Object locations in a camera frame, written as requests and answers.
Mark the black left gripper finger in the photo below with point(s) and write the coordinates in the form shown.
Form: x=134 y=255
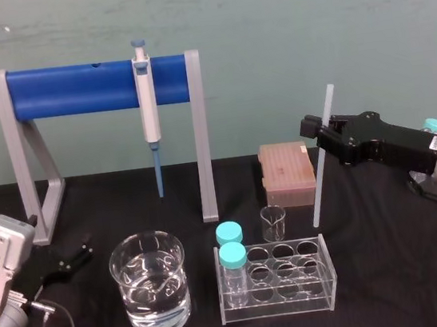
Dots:
x=76 y=263
x=85 y=243

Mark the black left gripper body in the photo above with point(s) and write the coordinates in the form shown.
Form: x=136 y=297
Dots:
x=41 y=271

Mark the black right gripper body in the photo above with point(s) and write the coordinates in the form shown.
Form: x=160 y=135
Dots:
x=398 y=148

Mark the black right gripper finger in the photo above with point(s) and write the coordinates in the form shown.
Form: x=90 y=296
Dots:
x=340 y=122
x=341 y=147

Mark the translucent white stirring rod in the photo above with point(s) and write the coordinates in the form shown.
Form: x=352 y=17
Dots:
x=320 y=166

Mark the bottle with teal cap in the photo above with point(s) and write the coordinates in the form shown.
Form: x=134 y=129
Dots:
x=436 y=124

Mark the brown pipette tip box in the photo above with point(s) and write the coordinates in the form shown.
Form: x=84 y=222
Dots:
x=286 y=170

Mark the large glass beaker with water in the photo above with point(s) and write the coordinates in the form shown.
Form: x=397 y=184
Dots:
x=151 y=289

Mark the small empty glass beaker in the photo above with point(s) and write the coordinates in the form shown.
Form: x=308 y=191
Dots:
x=274 y=224

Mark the clear vial with teal cap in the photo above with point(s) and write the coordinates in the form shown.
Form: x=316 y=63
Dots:
x=234 y=266
x=228 y=232

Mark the black table cloth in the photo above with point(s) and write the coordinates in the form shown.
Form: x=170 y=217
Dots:
x=380 y=291

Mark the clear acrylic tube rack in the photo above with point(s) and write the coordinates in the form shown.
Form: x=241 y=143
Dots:
x=290 y=283

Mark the white and blue pipette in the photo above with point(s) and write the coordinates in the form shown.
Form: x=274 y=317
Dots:
x=147 y=104

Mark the grey and blue pipette stand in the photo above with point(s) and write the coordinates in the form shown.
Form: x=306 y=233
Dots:
x=72 y=90

